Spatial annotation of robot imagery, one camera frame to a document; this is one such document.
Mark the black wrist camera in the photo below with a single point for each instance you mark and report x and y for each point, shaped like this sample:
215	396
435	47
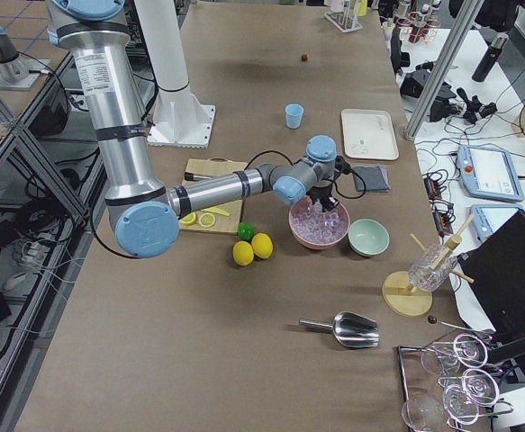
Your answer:
342	168

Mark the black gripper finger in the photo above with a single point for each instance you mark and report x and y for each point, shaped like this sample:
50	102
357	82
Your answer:
324	203

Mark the steel ice scoop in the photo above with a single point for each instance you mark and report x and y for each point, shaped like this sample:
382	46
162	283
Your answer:
350	329

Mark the cream rabbit tray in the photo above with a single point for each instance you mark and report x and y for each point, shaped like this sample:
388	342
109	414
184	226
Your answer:
368	134

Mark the lemon slice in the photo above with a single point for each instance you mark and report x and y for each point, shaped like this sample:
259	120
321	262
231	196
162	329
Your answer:
189	220
207	220

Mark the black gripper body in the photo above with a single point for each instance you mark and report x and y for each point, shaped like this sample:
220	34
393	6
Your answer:
321	192

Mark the white wire cup rack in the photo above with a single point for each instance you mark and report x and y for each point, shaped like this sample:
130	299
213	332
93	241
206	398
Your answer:
343	14

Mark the light blue cup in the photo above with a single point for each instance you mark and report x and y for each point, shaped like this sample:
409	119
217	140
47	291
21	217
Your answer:
293	116

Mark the aluminium frame post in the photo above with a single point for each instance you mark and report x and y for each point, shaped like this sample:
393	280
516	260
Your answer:
465	18

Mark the grey folded cloth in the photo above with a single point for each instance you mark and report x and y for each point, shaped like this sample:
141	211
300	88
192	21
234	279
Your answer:
371	179

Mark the yellow plastic knife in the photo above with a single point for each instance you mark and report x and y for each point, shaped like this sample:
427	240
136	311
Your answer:
217	210

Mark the green bowl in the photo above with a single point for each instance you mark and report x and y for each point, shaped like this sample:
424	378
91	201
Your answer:
368	238

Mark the pink bowl of ice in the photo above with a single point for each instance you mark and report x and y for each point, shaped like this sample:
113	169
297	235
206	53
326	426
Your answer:
317	229

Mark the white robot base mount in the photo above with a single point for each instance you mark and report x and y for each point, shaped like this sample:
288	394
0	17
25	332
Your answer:
178	117

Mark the glass cup on stand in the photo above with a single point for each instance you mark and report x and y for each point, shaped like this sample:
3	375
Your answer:
432	268

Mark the wooden cutting board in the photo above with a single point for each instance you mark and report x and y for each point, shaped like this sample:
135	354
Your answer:
223	218

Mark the yellow lemon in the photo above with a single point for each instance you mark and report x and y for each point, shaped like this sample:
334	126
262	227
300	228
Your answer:
262	245
242	253

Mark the teach pendant tablet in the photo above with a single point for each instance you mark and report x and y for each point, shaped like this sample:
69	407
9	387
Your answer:
488	173
488	218

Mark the wooden cup stand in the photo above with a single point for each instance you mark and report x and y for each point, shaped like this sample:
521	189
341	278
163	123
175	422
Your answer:
408	301

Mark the green lime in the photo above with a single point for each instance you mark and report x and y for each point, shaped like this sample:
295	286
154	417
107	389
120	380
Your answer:
246	231

